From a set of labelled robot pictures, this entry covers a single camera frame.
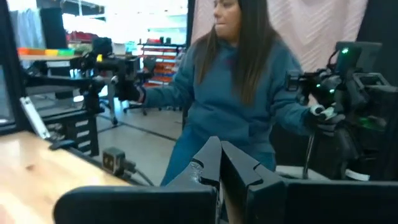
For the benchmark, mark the row of colourful bins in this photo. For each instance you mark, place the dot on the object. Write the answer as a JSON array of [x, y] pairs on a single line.
[[46, 51]]

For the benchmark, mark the grey metal bracket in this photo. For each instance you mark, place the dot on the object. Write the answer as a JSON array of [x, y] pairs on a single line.
[[34, 118]]

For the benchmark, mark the shelf with red bins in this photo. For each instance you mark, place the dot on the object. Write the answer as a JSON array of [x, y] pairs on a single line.
[[161, 59]]

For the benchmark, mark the person's gloved hand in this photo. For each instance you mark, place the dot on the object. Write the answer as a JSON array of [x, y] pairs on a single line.
[[326, 123]]

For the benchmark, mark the pale pink curtain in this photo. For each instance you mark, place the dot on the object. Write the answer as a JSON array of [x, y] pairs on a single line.
[[311, 28]]

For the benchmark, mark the black table clip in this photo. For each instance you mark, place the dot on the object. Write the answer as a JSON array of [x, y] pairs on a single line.
[[62, 144]]

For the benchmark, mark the person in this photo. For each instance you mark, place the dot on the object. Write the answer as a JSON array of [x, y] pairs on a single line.
[[224, 102]]

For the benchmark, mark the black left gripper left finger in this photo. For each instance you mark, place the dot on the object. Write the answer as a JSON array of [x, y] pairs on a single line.
[[208, 165]]

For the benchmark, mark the black office chair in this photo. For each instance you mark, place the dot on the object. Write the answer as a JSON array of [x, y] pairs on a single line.
[[146, 77]]

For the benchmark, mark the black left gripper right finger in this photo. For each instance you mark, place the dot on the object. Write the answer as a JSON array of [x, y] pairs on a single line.
[[245, 180]]

